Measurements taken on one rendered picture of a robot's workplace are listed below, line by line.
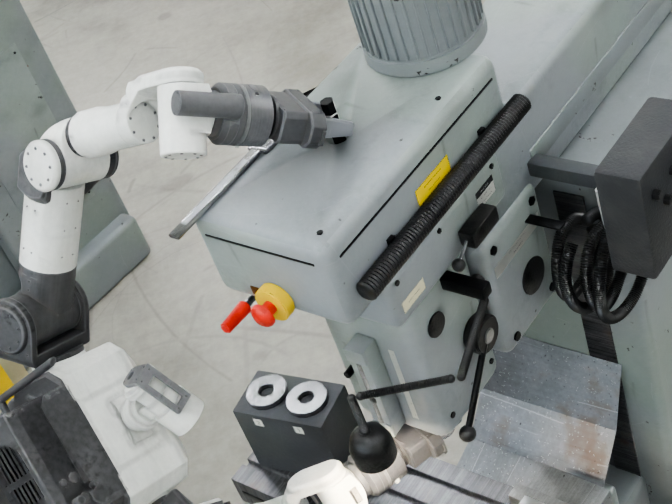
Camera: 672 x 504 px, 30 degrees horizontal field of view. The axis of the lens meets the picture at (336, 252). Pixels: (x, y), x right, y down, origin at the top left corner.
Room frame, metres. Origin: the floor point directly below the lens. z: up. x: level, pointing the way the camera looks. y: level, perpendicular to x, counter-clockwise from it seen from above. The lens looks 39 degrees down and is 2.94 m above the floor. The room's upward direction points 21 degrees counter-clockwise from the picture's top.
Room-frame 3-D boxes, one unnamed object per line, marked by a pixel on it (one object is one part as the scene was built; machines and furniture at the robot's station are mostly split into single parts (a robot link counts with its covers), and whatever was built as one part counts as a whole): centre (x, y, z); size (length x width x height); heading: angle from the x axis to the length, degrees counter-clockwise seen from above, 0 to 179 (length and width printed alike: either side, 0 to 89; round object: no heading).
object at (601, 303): (1.58, -0.40, 1.45); 0.18 x 0.16 x 0.21; 131
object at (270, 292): (1.41, 0.11, 1.76); 0.06 x 0.02 x 0.06; 41
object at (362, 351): (1.49, 0.02, 1.45); 0.04 x 0.04 x 0.21; 41
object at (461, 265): (1.50, -0.20, 1.66); 0.12 x 0.04 x 0.04; 131
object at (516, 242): (1.68, -0.21, 1.47); 0.24 x 0.19 x 0.26; 41
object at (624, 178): (1.50, -0.51, 1.62); 0.20 x 0.09 x 0.21; 131
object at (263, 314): (1.39, 0.13, 1.76); 0.04 x 0.03 x 0.04; 41
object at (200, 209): (1.54, 0.12, 1.89); 0.24 x 0.04 x 0.01; 131
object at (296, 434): (1.90, 0.20, 1.00); 0.22 x 0.12 x 0.20; 51
